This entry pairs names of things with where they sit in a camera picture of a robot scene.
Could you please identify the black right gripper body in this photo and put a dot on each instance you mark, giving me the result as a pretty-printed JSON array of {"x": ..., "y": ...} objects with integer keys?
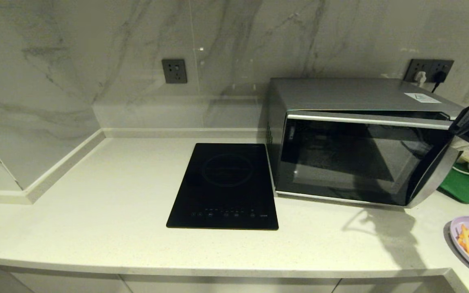
[{"x": 468, "y": 122}]

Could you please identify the silver microwave oven body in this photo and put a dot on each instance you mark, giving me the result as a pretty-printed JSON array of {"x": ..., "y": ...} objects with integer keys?
[{"x": 340, "y": 92}]

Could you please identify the black power plug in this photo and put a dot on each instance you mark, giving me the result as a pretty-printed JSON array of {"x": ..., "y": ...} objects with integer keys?
[{"x": 439, "y": 76}]

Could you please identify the white power plug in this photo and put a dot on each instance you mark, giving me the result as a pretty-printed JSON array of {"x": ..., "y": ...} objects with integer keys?
[{"x": 420, "y": 77}]

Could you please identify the green plastic tray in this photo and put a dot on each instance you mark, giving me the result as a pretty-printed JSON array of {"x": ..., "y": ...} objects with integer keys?
[{"x": 466, "y": 188}]

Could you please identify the black induction cooktop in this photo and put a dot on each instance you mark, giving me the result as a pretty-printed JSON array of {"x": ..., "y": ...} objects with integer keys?
[{"x": 222, "y": 183}]

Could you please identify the white counter cabinet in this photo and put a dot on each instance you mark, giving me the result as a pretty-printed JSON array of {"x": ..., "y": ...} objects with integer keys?
[{"x": 177, "y": 283}]

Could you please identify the grey double wall socket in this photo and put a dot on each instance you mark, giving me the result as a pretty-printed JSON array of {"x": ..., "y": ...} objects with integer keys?
[{"x": 429, "y": 65}]

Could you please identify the grey single wall socket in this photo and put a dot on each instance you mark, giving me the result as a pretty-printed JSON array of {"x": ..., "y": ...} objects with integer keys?
[{"x": 174, "y": 71}]

